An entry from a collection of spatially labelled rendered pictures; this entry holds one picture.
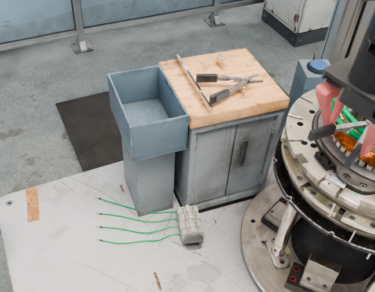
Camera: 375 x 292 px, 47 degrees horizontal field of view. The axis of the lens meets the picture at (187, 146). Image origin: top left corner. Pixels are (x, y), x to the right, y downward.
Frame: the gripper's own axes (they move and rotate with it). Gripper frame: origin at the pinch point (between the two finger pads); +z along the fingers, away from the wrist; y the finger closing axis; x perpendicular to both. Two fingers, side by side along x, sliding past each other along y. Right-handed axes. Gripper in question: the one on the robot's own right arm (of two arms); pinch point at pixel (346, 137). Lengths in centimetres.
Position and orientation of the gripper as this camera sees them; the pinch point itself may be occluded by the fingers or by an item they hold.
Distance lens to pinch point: 62.4
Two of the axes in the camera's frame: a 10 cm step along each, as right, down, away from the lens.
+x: 7.8, -3.7, 5.0
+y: 6.1, 5.8, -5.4
